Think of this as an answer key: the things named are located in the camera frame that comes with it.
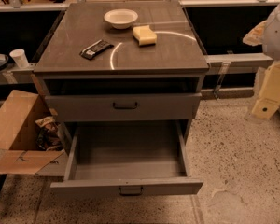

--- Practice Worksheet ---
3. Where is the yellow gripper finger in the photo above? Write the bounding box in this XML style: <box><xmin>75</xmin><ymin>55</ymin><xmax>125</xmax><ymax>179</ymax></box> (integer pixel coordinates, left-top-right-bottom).
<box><xmin>251</xmin><ymin>62</ymin><xmax>280</xmax><ymax>119</ymax></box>
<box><xmin>243</xmin><ymin>21</ymin><xmax>266</xmax><ymax>46</ymax></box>

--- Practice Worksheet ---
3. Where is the yellow sponge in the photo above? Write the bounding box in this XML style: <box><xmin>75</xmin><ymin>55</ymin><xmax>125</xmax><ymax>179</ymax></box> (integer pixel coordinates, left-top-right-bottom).
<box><xmin>133</xmin><ymin>25</ymin><xmax>157</xmax><ymax>46</ymax></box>

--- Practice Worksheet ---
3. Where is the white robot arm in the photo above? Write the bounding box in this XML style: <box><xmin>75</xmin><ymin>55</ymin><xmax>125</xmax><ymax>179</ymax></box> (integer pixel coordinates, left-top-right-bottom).
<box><xmin>243</xmin><ymin>3</ymin><xmax>280</xmax><ymax>119</ymax></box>

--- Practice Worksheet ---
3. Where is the closed grey upper drawer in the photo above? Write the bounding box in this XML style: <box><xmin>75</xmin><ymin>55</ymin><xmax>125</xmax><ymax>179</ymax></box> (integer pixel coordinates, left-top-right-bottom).
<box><xmin>45</xmin><ymin>93</ymin><xmax>201</xmax><ymax>122</ymax></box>

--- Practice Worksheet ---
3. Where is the grey drawer cabinet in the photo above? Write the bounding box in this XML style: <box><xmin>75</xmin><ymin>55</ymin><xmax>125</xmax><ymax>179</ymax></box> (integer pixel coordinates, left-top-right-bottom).
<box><xmin>34</xmin><ymin>1</ymin><xmax>209</xmax><ymax>135</ymax></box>

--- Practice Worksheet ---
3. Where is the open grey lower drawer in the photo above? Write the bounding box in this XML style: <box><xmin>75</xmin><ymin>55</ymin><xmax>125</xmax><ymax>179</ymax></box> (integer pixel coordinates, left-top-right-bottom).
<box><xmin>51</xmin><ymin>120</ymin><xmax>203</xmax><ymax>199</ymax></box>

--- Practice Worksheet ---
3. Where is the white bowl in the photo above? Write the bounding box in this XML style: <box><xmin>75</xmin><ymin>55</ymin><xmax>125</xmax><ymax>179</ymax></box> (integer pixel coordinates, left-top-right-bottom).
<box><xmin>104</xmin><ymin>9</ymin><xmax>138</xmax><ymax>29</ymax></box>

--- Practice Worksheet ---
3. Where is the black snack bar wrapper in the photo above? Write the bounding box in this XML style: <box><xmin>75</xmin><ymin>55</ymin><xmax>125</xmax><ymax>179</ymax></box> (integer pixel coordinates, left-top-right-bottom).
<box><xmin>79</xmin><ymin>39</ymin><xmax>113</xmax><ymax>60</ymax></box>

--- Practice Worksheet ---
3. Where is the crumpled snack bag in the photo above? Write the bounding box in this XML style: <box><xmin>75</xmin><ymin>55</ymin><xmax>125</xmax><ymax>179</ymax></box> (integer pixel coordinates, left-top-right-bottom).
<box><xmin>35</xmin><ymin>116</ymin><xmax>63</xmax><ymax>151</ymax></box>

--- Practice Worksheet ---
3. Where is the white paper cup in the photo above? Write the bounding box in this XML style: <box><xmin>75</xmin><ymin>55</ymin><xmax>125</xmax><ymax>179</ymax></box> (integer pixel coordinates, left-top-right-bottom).
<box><xmin>9</xmin><ymin>49</ymin><xmax>29</xmax><ymax>68</ymax></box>

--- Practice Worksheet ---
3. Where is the brown cardboard box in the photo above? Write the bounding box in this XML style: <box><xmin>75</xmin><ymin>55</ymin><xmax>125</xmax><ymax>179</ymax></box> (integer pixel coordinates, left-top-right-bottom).
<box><xmin>0</xmin><ymin>90</ymin><xmax>67</xmax><ymax>176</ymax></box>

